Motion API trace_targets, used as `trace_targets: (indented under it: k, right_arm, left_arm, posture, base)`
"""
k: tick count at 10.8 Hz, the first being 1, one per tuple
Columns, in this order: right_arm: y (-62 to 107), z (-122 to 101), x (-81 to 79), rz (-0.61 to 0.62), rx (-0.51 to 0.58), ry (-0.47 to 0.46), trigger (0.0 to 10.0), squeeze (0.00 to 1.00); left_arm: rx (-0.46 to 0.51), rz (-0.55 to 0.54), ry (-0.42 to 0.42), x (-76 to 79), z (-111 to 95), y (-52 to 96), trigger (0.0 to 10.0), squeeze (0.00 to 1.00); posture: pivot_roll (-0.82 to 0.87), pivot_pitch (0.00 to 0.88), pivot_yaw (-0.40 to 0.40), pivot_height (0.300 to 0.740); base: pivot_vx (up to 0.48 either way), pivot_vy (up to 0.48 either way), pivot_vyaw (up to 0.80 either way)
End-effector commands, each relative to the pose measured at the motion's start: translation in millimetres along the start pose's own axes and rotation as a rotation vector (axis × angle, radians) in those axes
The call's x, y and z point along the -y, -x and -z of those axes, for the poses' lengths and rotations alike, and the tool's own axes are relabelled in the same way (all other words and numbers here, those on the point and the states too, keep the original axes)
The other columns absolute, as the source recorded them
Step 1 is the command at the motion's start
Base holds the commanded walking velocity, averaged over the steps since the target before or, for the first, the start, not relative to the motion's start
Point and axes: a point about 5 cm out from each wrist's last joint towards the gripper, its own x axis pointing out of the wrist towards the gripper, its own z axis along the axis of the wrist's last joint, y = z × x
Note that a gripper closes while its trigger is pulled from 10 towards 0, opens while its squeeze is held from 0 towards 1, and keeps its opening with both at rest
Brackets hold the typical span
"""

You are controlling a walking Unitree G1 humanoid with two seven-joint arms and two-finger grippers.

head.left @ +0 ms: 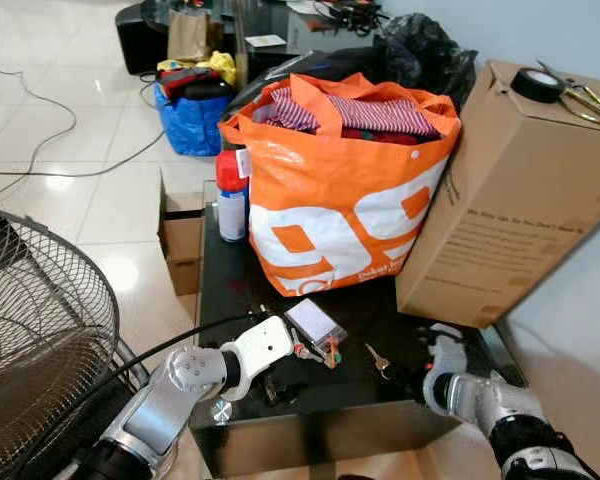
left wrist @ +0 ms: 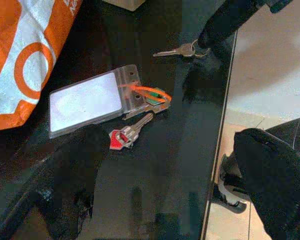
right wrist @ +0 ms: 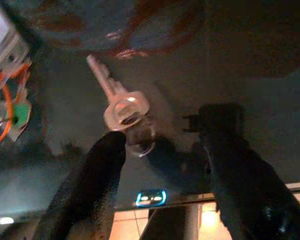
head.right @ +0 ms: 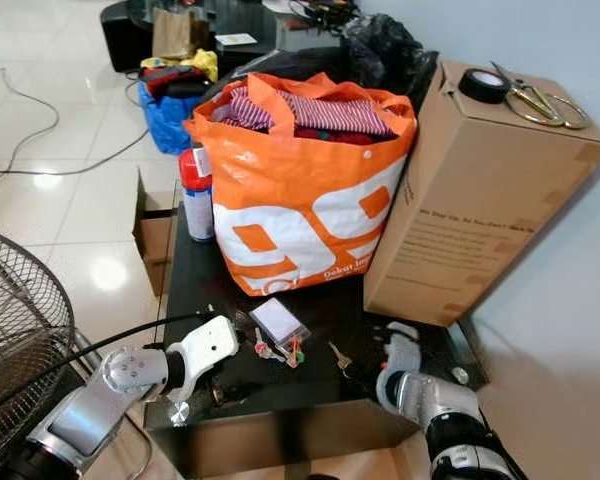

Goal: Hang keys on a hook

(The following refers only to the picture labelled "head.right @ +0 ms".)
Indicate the silver round table knob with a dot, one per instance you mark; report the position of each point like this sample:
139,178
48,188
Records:
178,412

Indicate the small open cardboard box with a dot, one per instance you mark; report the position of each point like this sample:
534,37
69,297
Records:
155,238

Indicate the single brass key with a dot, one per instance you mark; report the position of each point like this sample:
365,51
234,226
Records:
340,358

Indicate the orange white shopping bag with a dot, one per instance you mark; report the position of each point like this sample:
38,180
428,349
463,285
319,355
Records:
300,190

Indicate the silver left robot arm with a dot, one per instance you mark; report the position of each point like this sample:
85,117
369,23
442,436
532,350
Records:
90,410

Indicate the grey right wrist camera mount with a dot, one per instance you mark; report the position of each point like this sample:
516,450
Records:
400,348

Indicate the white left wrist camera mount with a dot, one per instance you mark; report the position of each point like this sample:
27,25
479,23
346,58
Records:
208,342

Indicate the black glossy table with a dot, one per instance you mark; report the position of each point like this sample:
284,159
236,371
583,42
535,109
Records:
280,432

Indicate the key bunch with coloured tags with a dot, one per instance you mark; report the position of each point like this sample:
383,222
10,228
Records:
288,352

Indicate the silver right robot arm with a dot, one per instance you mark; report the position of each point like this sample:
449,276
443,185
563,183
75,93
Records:
450,410

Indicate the black speaker box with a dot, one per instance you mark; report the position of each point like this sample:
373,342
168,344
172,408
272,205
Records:
123,36

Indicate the large brown cardboard box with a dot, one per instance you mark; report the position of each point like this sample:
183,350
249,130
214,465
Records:
480,200

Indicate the black tape roll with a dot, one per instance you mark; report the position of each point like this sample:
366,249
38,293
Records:
482,86

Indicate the red capped spray can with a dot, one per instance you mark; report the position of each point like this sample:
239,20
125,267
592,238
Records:
196,195

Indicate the brown paper bag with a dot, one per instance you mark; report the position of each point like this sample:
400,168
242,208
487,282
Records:
178,35

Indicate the black rubbish bag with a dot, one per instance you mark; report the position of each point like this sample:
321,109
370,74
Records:
385,50

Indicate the white paper sheet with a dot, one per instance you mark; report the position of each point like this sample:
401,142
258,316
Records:
235,39

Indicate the blue plastic bag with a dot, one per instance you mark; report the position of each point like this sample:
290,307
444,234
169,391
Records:
162,122

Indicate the red white striped cloth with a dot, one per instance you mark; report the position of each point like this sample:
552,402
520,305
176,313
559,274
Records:
330,113

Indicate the white key card tag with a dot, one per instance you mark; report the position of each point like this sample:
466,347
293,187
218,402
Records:
280,321

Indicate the yellow cloth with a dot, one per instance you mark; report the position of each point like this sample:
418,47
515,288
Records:
202,64

